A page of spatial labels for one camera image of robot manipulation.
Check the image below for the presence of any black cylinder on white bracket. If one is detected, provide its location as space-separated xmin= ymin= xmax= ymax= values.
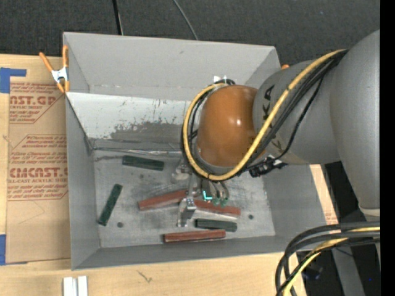
xmin=248 ymin=156 xmax=288 ymax=179

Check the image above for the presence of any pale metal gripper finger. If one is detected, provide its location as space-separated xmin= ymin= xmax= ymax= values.
xmin=177 ymin=197 xmax=198 ymax=228
xmin=170 ymin=164 xmax=193 ymax=184

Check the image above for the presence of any brown cardboard board red print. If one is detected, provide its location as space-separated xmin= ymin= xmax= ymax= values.
xmin=0 ymin=53 xmax=72 ymax=265

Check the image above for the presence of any red-brown flat block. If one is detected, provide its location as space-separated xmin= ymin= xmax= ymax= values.
xmin=137 ymin=189 xmax=189 ymax=212
xmin=194 ymin=199 xmax=242 ymax=218
xmin=162 ymin=229 xmax=227 ymax=244

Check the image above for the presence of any dark green flat block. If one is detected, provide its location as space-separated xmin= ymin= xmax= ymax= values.
xmin=98 ymin=183 xmax=124 ymax=227
xmin=194 ymin=218 xmax=238 ymax=233
xmin=122 ymin=155 xmax=165 ymax=172

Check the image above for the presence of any grey metal bin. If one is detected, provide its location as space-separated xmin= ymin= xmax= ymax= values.
xmin=62 ymin=31 xmax=329 ymax=271

